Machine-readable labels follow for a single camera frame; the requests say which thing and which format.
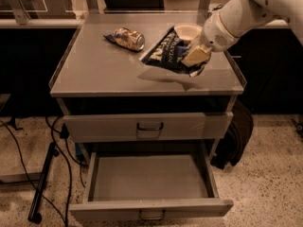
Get blue chip bag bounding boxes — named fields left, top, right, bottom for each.
left=140, top=28, right=207, bottom=78

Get black power strip bar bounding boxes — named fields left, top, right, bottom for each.
left=27, top=142, right=55, bottom=224

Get black floor cable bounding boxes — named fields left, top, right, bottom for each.
left=0, top=119, right=68, bottom=227

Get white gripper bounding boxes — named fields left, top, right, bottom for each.
left=181, top=12, right=239, bottom=67

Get open middle drawer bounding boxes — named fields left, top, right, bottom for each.
left=70, top=141, right=233, bottom=221

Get white bowl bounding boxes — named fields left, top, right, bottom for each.
left=173, top=23, right=202, bottom=44

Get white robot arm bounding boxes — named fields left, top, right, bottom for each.
left=182, top=0, right=303, bottom=67

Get grey drawer cabinet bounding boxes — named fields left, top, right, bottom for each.
left=48, top=12, right=248, bottom=163

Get black cable loop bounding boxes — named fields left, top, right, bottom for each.
left=45, top=115, right=89, bottom=227

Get closed upper drawer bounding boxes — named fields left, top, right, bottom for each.
left=63, top=113, right=233, bottom=143

